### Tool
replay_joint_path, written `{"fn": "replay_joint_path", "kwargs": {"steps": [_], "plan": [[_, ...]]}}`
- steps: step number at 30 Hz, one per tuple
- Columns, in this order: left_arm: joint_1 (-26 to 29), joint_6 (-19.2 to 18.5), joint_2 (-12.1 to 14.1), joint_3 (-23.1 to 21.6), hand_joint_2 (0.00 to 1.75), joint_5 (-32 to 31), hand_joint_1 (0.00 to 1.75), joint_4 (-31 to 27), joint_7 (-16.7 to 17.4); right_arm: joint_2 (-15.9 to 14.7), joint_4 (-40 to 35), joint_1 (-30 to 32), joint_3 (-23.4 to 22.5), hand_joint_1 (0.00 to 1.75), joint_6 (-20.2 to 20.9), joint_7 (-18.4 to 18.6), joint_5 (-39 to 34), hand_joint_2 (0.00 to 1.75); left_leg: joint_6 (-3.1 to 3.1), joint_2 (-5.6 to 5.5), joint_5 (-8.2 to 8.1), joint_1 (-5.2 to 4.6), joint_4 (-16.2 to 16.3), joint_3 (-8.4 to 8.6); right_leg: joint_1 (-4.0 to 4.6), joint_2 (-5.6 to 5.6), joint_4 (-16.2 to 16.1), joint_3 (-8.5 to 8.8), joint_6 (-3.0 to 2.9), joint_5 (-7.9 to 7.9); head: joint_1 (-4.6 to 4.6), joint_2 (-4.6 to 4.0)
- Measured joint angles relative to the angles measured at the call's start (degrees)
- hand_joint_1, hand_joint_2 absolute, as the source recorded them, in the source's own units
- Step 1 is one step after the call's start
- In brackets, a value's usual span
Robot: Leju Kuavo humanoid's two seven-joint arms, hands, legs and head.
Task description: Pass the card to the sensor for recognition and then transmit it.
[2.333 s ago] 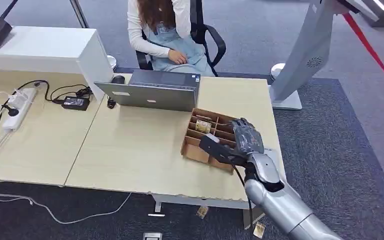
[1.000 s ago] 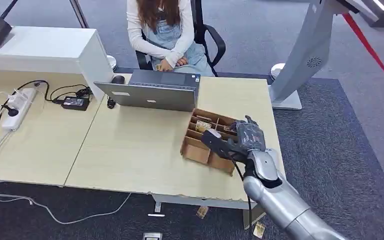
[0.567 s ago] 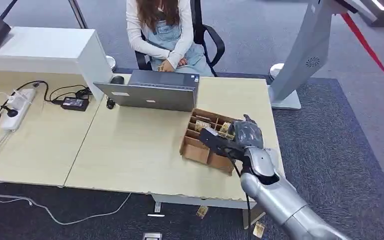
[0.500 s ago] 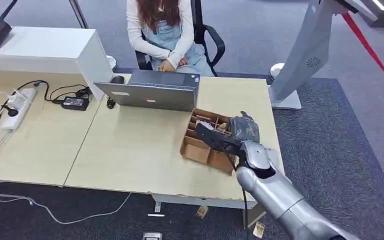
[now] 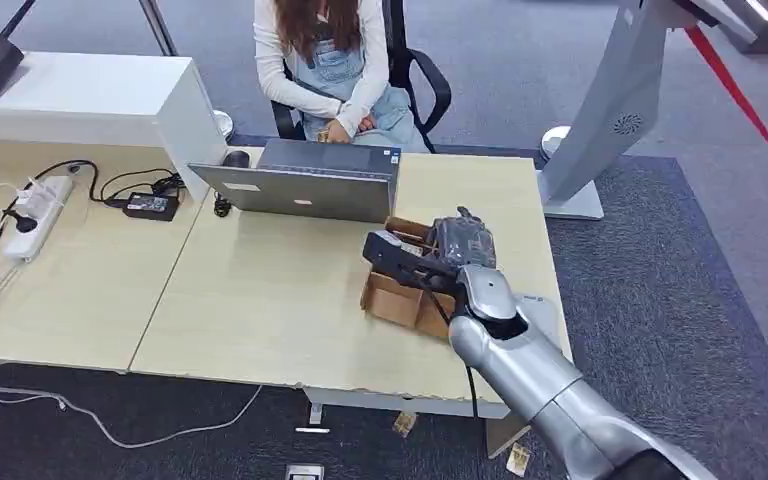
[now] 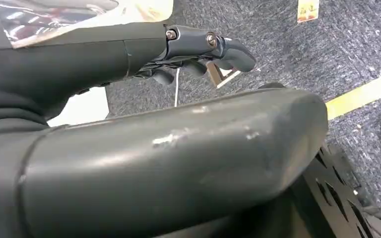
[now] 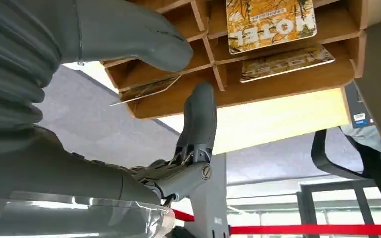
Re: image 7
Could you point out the clear plastic cover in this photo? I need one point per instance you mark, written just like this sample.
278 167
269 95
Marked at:
78 216

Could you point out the red barrier tape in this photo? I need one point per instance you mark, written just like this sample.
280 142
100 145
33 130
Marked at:
308 229

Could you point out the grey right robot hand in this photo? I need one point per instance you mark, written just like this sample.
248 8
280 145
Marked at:
124 29

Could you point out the person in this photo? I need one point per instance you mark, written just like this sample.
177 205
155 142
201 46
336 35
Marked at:
364 136

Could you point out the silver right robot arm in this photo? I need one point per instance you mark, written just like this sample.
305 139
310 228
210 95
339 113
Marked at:
9 65

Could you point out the wooden card box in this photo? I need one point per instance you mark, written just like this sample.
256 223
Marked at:
276 89

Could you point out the dark window frame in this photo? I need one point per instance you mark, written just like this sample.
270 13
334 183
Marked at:
361 200

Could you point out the black office chair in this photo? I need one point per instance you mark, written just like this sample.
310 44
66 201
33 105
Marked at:
318 157

